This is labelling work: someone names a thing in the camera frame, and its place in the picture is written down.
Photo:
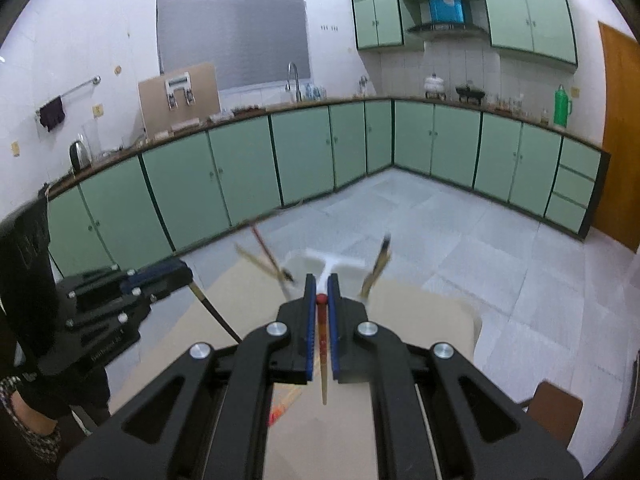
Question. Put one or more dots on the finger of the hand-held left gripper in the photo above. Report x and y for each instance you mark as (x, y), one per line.
(110, 317)
(134, 285)

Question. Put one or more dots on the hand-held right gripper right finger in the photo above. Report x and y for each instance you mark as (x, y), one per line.
(334, 330)

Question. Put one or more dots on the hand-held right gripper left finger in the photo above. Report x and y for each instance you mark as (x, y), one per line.
(311, 330)

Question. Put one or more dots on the red-ended bamboo chopstick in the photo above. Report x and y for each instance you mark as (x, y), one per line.
(324, 360)

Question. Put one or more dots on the white plastic utensil holder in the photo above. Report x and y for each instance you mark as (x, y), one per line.
(327, 262)

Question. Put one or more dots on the dark-topped bamboo chopstick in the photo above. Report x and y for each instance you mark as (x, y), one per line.
(377, 267)

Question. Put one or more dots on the dark brown chopstick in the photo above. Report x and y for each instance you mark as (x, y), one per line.
(215, 312)

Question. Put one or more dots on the pale bamboo chopstick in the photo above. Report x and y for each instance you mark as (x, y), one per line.
(255, 259)

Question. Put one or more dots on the red lacquered chopstick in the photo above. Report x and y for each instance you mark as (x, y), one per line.
(265, 250)

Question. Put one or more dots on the person's left forearm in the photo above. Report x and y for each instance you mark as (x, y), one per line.
(35, 440)

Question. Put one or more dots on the steel electric kettle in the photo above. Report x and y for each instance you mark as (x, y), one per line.
(79, 157)

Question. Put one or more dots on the dark hanging towel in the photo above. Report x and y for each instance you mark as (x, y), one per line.
(52, 112)

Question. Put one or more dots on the green base cabinets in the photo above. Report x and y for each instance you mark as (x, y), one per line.
(250, 160)

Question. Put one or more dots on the brown cardboard panel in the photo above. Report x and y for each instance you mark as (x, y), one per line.
(150, 105)

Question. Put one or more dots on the brown wooden stool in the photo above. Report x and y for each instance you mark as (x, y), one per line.
(555, 410)

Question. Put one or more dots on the clear plastic bottles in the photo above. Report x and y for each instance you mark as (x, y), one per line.
(316, 92)

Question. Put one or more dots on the chrome sink faucet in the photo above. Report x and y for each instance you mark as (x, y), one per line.
(297, 90)

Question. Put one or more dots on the small chrome tap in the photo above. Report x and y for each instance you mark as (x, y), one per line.
(363, 87)

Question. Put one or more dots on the white cooking pot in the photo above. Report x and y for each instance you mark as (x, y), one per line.
(434, 82)

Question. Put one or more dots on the black wok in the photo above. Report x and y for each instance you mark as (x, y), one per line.
(470, 91)

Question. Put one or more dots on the grey window blind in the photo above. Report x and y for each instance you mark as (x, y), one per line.
(230, 25)

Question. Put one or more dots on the cluster of condiment jars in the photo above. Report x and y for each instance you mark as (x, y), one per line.
(505, 104)

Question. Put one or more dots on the small glass jar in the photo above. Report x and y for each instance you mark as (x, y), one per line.
(544, 116)

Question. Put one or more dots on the green thermos flask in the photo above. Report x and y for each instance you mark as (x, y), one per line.
(561, 107)

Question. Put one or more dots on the range hood with blue film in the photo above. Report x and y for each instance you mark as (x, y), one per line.
(445, 5)

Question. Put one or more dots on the brown wooden door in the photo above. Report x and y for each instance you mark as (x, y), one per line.
(620, 135)

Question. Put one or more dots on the metal towel rail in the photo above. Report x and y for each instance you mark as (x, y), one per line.
(80, 85)

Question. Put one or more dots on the green wall cabinets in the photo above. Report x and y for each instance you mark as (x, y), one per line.
(530, 20)

